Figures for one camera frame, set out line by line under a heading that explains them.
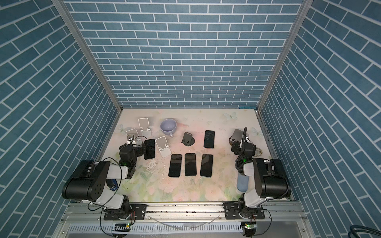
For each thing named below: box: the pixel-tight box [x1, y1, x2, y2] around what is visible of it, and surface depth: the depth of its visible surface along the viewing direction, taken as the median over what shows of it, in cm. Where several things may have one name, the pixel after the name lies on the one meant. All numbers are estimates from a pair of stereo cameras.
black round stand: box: [181, 131, 195, 147], surface depth 98 cm
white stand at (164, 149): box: [155, 135, 173, 158], surface depth 96 cm
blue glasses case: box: [236, 172, 250, 193], surface depth 82 cm
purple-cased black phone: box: [203, 129, 215, 150], surface depth 104 cm
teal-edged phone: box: [168, 153, 183, 178], surface depth 91 cm
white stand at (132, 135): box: [125, 127, 139, 145], surface depth 83 cm
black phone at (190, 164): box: [184, 152, 197, 177], surface depth 91 cm
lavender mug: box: [160, 118, 178, 138], surface depth 106 cm
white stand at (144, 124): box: [137, 117, 151, 132], surface depth 101 cm
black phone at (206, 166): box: [199, 153, 214, 178], surface depth 88 cm
